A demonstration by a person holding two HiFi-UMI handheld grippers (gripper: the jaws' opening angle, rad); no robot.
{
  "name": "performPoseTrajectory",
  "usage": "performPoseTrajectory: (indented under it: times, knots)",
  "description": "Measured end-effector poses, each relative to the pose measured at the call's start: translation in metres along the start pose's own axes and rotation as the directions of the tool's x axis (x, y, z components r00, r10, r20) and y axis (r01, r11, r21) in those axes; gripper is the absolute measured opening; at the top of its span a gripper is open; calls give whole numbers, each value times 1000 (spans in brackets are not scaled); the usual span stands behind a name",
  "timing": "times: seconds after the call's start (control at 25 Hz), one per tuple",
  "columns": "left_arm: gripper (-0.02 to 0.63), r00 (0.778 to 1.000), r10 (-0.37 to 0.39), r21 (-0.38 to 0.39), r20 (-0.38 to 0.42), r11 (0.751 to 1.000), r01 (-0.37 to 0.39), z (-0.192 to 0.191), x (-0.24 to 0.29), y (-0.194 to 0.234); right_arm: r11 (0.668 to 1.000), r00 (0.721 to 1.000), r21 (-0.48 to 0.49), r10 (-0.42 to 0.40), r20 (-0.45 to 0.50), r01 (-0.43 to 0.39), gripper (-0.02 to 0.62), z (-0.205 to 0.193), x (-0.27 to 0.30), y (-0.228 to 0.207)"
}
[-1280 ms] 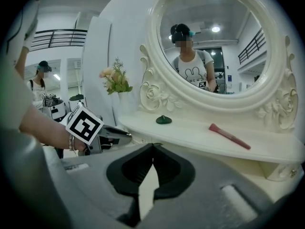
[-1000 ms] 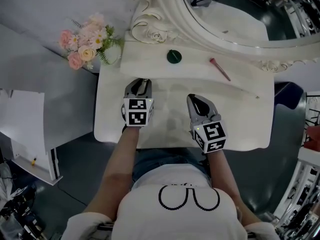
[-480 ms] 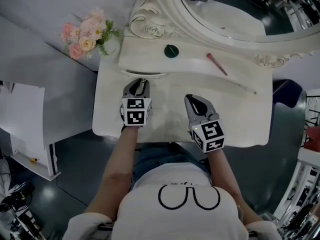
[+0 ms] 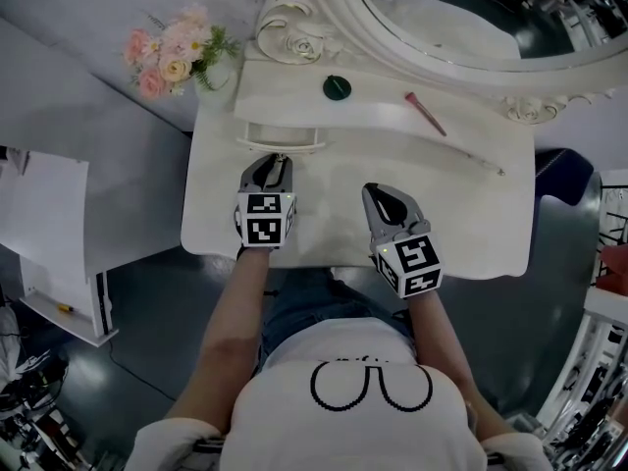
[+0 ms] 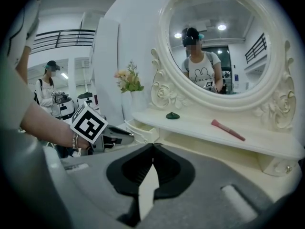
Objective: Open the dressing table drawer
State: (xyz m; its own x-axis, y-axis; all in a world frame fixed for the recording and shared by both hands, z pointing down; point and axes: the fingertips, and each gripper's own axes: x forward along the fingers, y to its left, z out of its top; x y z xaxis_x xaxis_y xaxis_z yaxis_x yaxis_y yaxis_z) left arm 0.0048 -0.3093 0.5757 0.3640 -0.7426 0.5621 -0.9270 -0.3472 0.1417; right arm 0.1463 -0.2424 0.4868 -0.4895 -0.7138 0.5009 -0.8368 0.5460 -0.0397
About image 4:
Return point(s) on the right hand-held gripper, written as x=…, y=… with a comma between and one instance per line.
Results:
x=414, y=260

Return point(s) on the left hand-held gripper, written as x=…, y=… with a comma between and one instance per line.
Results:
x=265, y=224

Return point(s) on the white ornate dressing table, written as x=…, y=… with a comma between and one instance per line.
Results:
x=343, y=204

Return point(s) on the person's right forearm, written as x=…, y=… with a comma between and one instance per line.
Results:
x=441, y=341

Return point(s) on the person's left forearm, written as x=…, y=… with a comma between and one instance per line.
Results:
x=235, y=312

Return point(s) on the oval white framed mirror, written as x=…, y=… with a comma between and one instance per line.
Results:
x=466, y=13

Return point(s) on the red makeup brush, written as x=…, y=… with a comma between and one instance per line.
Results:
x=426, y=113

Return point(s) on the white vase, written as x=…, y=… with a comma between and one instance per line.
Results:
x=216, y=79

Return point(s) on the dark green round lid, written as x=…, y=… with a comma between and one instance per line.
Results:
x=337, y=87

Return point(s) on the person's blue jeans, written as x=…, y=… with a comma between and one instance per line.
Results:
x=314, y=302

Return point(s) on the white side cabinet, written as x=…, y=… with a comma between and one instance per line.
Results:
x=122, y=179

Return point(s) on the pink flower bouquet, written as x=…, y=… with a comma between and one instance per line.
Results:
x=169, y=57

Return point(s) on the dark blue chair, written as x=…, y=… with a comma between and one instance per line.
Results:
x=564, y=174

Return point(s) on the person's white printed shirt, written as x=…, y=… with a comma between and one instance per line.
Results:
x=353, y=425

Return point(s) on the red box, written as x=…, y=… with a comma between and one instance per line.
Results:
x=613, y=265

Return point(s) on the yellow pen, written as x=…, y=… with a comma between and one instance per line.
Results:
x=67, y=307

